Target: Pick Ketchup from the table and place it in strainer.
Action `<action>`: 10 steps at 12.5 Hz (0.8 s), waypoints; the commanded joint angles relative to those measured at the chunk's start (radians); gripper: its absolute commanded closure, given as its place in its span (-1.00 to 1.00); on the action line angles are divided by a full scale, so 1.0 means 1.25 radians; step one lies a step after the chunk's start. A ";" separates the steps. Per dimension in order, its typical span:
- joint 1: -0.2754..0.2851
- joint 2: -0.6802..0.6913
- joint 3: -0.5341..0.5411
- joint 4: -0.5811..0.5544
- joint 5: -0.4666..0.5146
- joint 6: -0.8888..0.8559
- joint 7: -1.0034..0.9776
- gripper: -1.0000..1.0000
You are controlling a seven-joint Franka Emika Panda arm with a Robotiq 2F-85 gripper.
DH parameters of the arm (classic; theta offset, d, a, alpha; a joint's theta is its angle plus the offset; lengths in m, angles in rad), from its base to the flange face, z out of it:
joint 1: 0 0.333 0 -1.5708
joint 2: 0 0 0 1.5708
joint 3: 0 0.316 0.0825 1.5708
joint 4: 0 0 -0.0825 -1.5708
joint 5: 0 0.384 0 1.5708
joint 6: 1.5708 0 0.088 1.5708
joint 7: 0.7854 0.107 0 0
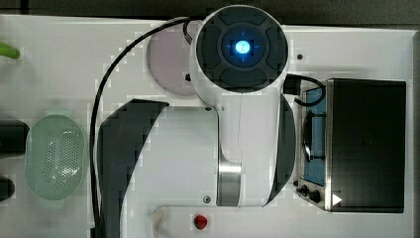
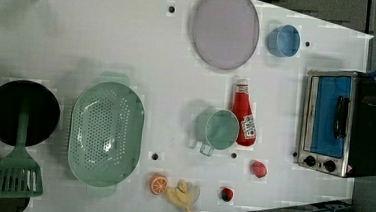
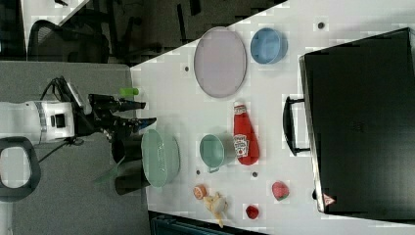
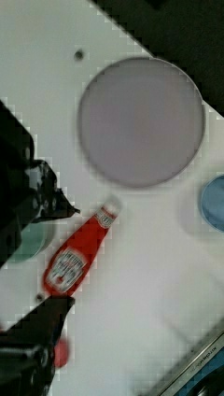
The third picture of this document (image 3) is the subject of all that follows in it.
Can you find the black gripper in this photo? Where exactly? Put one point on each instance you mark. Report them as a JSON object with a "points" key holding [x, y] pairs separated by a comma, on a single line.
{"points": [[103, 119]]}

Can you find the red plush ketchup bottle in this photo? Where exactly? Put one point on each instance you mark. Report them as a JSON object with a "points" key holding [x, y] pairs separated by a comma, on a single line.
{"points": [[244, 138]]}

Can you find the green plastic strainer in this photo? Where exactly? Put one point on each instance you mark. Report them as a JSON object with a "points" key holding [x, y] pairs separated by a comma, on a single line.
{"points": [[160, 156]]}

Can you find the green metal mug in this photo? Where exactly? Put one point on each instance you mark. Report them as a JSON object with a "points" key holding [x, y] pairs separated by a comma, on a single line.
{"points": [[217, 150]]}

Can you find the orange slice toy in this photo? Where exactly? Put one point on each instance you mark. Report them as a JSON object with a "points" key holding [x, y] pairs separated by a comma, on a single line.
{"points": [[199, 192]]}

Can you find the lilac round plate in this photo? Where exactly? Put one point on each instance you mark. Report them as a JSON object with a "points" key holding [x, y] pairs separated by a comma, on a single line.
{"points": [[220, 62]]}

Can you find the black office chair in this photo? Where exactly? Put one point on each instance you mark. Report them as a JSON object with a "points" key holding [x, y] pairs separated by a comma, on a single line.
{"points": [[87, 37]]}

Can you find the peeled banana toy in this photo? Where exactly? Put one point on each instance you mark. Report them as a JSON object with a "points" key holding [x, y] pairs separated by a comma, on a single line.
{"points": [[217, 205]]}

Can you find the blue plastic cup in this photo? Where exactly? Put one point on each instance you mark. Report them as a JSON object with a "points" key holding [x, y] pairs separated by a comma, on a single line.
{"points": [[269, 46]]}

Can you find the small red strawberry toy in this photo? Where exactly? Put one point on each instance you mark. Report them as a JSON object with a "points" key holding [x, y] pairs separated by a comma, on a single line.
{"points": [[252, 212]]}

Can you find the pink peach toy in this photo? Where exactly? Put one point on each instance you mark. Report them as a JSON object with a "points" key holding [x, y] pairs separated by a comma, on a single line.
{"points": [[280, 190]]}

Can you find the black toaster oven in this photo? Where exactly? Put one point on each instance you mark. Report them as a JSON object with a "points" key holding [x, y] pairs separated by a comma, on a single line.
{"points": [[359, 109]]}

